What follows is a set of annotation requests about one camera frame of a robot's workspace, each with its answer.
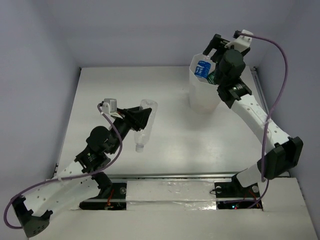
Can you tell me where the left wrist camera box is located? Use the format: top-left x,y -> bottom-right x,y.
98,98 -> 118,116

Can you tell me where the clear bottle green label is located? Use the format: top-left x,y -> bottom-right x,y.
206,71 -> 217,85

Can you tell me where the white octagonal plastic bin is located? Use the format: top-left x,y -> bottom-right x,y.
189,53 -> 221,114

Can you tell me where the aluminium right side rail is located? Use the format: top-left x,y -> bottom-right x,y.
249,66 -> 270,114

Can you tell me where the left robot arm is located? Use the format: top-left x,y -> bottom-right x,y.
7,101 -> 157,239

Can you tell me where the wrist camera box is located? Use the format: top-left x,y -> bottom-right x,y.
224,29 -> 253,52
98,98 -> 118,116

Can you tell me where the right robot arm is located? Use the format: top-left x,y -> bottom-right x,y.
203,30 -> 303,199

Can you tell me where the clear bottle blue label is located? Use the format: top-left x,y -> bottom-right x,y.
194,55 -> 212,79

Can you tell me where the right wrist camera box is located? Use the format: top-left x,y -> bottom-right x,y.
224,29 -> 253,52

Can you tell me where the clear unlabelled plastic bottle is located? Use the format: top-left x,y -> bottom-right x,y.
134,99 -> 158,153

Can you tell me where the aluminium rail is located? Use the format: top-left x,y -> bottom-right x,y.
249,66 -> 270,114
51,163 -> 290,180

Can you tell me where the aluminium front rail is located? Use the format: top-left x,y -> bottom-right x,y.
51,163 -> 290,180

